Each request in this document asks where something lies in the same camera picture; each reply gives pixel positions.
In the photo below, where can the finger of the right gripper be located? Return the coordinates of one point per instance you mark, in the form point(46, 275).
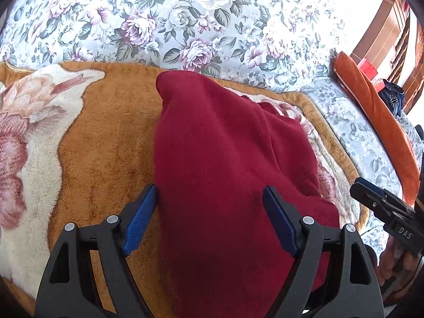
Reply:
point(367, 193)
point(382, 212)

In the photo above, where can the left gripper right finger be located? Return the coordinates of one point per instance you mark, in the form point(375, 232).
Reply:
point(332, 273)

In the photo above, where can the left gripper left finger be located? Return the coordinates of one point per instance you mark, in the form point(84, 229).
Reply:
point(68, 287)

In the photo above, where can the dark red garment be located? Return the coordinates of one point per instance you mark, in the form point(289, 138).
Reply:
point(214, 153)

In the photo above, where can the person's right hand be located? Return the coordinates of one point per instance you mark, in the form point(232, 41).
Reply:
point(388, 260)

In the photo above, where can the orange velvet cushion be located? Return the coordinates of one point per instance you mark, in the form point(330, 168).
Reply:
point(390, 132)

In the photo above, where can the dark blue cloth item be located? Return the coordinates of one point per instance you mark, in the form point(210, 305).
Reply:
point(393, 96)

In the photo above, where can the red box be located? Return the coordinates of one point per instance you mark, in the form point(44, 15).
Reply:
point(371, 73)

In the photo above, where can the plush floral orange-bordered blanket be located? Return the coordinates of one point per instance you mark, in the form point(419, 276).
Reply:
point(88, 150)

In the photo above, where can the wooden headboard furniture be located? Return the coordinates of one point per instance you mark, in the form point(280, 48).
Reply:
point(393, 44)

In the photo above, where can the floral bed sheet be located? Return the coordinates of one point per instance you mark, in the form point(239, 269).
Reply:
point(278, 45)

